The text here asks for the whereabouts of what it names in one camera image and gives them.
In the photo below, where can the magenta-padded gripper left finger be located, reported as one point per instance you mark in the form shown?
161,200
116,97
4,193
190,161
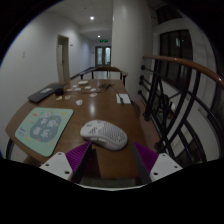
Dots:
56,163

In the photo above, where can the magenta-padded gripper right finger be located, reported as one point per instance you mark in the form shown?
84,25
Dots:
163,166

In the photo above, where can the white honeycomb computer mouse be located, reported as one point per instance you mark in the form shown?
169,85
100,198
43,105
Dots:
103,134

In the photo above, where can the light green printed mouse pad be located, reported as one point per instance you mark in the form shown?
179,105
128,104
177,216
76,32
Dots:
43,130

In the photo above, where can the small white card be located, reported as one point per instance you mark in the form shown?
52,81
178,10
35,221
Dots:
79,102
93,89
93,95
74,86
88,87

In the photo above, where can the dark closed laptop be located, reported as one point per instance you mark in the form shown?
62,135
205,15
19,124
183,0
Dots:
41,93

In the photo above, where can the small black box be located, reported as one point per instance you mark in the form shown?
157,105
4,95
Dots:
59,91

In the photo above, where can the white paper sheet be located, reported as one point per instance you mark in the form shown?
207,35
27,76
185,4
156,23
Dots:
126,98

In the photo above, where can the flat white box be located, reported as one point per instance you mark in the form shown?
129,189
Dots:
83,82

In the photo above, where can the white side door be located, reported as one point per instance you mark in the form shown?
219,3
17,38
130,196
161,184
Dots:
63,60

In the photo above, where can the wooden armchair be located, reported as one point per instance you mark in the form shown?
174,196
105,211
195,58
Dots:
104,69

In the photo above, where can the black railing with wooden handrail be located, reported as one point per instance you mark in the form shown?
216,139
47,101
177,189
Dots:
186,63

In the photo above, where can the dark framed window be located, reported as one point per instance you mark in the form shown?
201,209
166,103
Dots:
175,56

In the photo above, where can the glass double door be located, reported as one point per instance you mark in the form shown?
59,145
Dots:
103,56

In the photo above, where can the green exit sign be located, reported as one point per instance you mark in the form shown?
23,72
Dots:
104,40

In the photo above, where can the white wall switch plate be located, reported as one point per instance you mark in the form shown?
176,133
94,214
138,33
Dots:
23,54

